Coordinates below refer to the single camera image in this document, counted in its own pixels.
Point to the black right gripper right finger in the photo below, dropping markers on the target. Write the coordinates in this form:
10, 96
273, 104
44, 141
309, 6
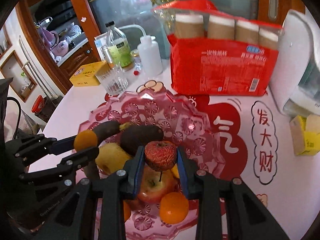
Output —
247, 217

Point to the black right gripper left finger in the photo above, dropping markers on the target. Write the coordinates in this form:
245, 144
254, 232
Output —
75, 217

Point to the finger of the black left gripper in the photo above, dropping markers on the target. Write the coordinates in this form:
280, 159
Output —
57, 143
66, 169

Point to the small orange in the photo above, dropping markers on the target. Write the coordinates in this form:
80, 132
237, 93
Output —
85, 139

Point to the large orange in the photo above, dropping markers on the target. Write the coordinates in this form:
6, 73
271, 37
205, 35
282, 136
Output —
173, 208

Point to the yellow orange small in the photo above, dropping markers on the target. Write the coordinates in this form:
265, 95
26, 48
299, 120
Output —
175, 172

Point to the yellow apple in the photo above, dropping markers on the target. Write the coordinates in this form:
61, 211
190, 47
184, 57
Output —
111, 158

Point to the printed dragon tablecloth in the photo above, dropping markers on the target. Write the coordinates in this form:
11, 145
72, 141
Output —
248, 123

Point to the red apple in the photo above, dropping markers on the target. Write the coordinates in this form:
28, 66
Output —
155, 185

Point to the yellow flat box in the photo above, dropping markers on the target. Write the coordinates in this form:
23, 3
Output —
86, 75

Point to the clear drinking glass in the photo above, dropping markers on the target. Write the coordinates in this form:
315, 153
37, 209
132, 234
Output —
112, 79

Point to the yellow open small box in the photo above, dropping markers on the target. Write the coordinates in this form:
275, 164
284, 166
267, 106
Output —
305, 134

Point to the pink glass fruit plate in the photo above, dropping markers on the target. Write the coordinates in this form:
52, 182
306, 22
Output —
178, 121

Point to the green label glass bottle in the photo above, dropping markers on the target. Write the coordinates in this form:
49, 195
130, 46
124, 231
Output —
118, 46

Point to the white squeeze bottle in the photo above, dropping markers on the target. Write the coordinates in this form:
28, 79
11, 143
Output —
148, 52

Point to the white appliance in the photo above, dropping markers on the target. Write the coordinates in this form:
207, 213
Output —
295, 80

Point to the red paper cup package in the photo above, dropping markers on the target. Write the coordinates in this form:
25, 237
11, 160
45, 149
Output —
215, 53

